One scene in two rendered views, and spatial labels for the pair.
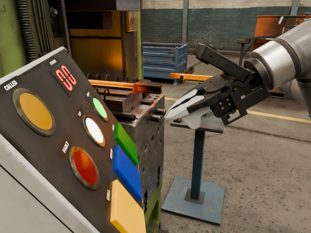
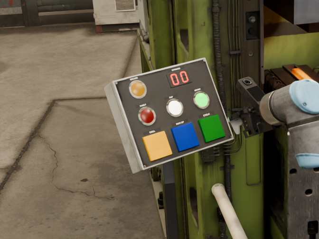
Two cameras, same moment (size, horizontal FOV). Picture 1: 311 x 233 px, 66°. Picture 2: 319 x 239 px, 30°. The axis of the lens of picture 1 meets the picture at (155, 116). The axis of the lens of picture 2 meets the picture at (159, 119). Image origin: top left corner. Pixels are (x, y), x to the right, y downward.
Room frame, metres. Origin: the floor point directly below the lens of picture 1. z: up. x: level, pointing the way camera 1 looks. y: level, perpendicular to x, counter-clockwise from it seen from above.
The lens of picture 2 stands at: (-0.37, -1.46, 1.74)
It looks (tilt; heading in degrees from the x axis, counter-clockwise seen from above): 22 degrees down; 67
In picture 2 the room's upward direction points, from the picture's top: 5 degrees counter-clockwise
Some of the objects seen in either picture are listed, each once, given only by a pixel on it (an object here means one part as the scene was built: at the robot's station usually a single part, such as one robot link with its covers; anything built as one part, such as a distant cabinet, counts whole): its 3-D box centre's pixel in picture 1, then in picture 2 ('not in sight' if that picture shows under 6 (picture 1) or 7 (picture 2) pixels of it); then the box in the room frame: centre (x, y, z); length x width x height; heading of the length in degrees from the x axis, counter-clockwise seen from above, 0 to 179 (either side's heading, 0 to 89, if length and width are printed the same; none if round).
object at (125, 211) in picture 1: (126, 217); (156, 146); (0.25, 0.04, 1.01); 0.07 x 0.05 x 0.07; 7
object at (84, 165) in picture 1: (85, 167); (146, 115); (0.24, 0.08, 1.09); 0.05 x 0.03 x 0.04; 162
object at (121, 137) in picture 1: (124, 144); (211, 128); (0.45, 0.06, 1.01); 0.07 x 0.05 x 0.07; 7
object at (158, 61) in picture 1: (155, 61); not in sight; (5.13, -0.01, 0.36); 1.20 x 0.80 x 0.72; 68
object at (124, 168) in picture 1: (125, 172); (184, 137); (0.35, 0.05, 1.01); 0.07 x 0.05 x 0.07; 7
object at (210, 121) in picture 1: (201, 115); not in sight; (1.42, -0.29, 0.67); 0.40 x 0.30 x 0.02; 160
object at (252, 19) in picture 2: (53, 20); (252, 25); (0.75, 0.29, 1.24); 0.03 x 0.03 x 0.07; 72
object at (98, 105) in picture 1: (99, 108); (201, 99); (0.44, 0.11, 1.09); 0.05 x 0.03 x 0.04; 162
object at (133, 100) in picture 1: (85, 94); (300, 91); (0.95, 0.29, 0.96); 0.42 x 0.20 x 0.09; 72
